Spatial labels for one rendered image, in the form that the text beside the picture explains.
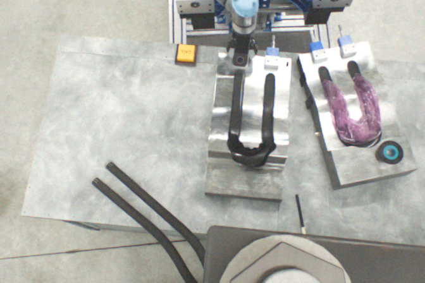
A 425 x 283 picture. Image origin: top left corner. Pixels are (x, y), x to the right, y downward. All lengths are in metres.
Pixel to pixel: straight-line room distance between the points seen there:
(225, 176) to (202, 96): 0.33
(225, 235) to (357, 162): 1.22
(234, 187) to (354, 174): 0.39
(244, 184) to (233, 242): 1.18
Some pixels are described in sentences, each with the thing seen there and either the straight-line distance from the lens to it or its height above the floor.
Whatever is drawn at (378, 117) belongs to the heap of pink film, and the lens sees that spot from 1.69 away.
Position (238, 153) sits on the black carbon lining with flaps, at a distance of 1.59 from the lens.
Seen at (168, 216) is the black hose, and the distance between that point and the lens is 1.54.
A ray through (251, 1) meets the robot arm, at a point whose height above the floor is 1.26.
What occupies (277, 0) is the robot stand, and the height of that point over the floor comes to 0.77.
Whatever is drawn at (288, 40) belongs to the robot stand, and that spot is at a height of 0.21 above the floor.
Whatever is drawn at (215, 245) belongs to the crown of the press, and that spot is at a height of 2.00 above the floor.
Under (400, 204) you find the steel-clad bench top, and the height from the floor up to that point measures 0.80.
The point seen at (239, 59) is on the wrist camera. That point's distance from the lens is 1.51.
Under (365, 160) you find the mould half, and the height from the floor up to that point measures 0.91.
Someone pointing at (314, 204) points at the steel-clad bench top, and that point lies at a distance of 1.66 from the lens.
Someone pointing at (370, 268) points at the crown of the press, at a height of 2.00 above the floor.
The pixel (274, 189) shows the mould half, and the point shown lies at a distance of 1.59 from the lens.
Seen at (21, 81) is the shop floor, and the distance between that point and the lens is 2.86.
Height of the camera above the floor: 2.42
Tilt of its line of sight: 72 degrees down
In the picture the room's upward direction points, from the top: 5 degrees counter-clockwise
